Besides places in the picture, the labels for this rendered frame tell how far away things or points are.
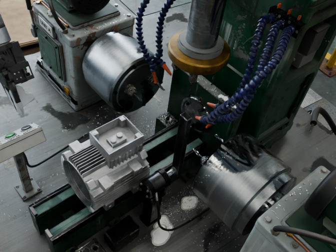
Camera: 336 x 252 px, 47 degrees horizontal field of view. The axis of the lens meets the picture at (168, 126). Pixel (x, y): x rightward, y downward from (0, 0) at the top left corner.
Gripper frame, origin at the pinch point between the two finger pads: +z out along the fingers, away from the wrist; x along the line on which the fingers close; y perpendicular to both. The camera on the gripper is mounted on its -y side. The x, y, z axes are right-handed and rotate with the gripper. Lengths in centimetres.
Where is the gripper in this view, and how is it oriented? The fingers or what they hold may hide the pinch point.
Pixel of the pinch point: (19, 112)
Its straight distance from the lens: 123.9
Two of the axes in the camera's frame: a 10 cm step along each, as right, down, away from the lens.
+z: 2.3, 8.8, 4.1
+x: -6.1, -1.9, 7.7
